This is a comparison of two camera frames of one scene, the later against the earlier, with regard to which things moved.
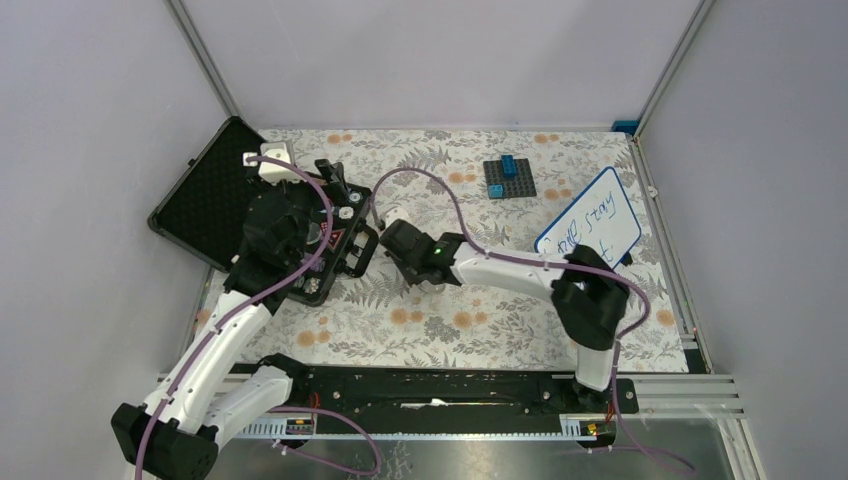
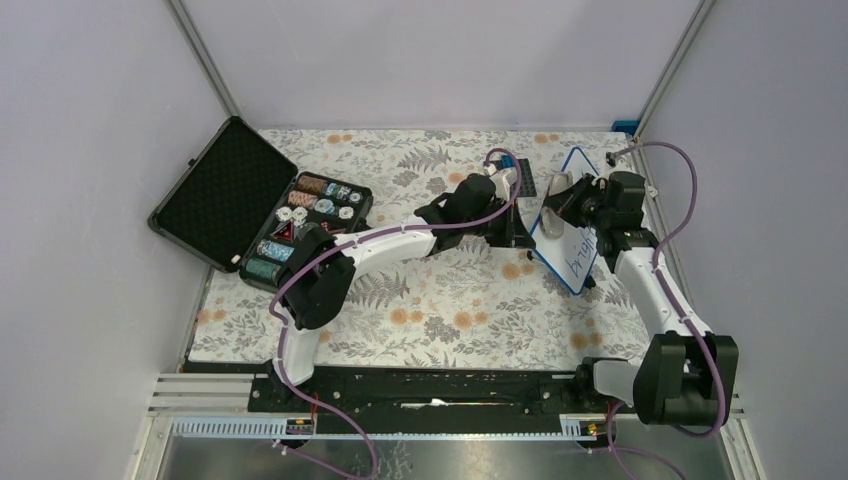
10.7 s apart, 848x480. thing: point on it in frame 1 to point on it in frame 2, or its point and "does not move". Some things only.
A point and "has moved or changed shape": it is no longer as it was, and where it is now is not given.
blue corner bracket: (627, 126) does not move
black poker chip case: (204, 210) does not move
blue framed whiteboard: (601, 219) has moved or changed shape
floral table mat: (496, 191) does not move
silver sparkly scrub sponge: (431, 287) to (551, 221)
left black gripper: (307, 187) to (514, 234)
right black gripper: (413, 278) to (567, 201)
